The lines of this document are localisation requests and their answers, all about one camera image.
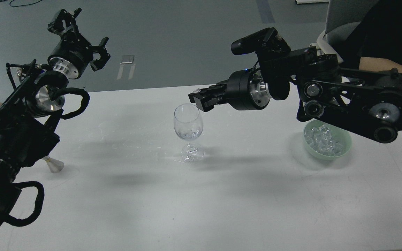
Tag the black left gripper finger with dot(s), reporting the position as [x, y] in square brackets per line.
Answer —
[104, 56]
[64, 25]

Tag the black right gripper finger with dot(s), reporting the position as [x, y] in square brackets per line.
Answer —
[214, 90]
[208, 102]

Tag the seated person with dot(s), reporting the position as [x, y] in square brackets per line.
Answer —
[376, 43]

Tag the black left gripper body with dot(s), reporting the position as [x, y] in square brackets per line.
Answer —
[71, 56]

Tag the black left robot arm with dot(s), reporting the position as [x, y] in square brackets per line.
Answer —
[30, 115]

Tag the pile of ice cubes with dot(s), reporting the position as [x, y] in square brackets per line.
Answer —
[322, 140]

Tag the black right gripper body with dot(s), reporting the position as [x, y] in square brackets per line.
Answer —
[246, 90]

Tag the silver metal jigger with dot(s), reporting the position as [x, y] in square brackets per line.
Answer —
[54, 165]

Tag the green bowl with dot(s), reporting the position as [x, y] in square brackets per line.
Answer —
[343, 135]

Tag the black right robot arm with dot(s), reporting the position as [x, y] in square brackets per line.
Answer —
[363, 102]

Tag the clear wine glass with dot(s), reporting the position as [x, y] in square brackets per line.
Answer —
[188, 126]

